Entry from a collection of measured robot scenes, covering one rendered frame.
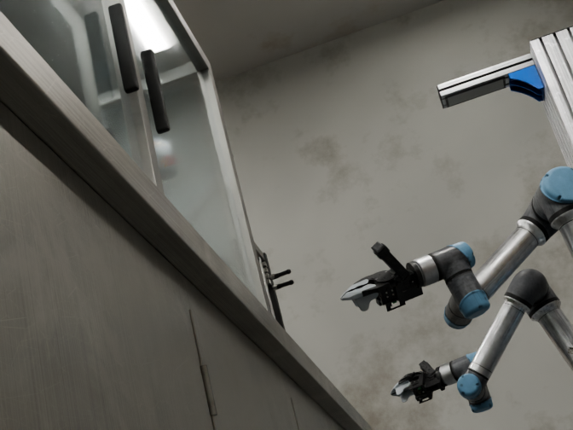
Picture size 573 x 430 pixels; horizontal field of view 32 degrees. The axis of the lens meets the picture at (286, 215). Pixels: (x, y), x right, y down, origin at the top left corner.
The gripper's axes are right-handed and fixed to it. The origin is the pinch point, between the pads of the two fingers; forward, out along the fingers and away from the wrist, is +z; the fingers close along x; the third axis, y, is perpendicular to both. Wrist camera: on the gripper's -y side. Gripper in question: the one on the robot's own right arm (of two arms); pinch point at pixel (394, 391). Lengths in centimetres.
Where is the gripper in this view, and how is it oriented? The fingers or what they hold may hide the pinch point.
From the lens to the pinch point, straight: 356.0
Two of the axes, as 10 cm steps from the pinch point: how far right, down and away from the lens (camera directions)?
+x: 5.6, 7.5, 3.5
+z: -8.1, 4.1, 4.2
